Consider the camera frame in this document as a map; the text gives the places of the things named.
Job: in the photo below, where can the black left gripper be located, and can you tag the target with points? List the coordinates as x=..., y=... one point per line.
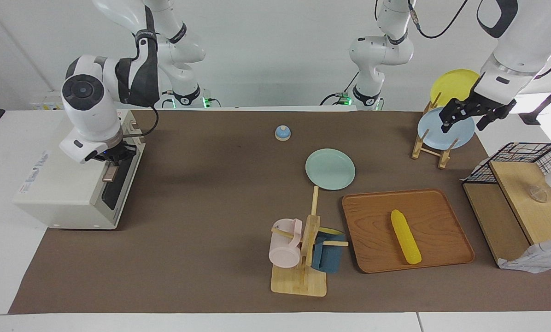
x=492, y=105

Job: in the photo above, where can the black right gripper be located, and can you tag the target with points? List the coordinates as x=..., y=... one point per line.
x=116, y=154

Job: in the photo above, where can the white toaster oven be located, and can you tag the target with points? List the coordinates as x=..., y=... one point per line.
x=59, y=189

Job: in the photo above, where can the yellow corn cob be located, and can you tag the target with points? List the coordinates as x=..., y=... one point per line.
x=405, y=236

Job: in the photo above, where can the pale green plate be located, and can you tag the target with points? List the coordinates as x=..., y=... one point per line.
x=330, y=169

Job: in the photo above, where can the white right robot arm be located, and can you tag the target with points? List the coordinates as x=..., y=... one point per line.
x=91, y=101

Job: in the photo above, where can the yellow plate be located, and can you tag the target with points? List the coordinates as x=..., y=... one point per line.
x=455, y=85

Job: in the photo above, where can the light blue plate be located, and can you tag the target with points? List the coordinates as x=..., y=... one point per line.
x=434, y=138

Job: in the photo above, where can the wooden dish rack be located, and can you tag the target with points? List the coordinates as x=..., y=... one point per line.
x=418, y=147

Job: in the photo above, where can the wooden shelf box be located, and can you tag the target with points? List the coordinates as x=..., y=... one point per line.
x=519, y=203

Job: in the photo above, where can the clear glass cup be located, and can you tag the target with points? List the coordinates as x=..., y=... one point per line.
x=539, y=193

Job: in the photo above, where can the brown table mat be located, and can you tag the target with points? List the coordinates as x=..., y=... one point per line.
x=211, y=230

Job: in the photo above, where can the white paper sheet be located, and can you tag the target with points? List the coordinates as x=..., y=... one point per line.
x=533, y=260

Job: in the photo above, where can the wooden serving tray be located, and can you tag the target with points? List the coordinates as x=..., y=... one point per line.
x=372, y=240

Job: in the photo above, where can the pink mug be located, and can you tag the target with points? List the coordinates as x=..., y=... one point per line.
x=282, y=251

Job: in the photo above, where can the dark blue mug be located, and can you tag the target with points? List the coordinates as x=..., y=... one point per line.
x=328, y=258

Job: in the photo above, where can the wooden mug tree stand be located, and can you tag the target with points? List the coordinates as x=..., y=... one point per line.
x=298, y=281

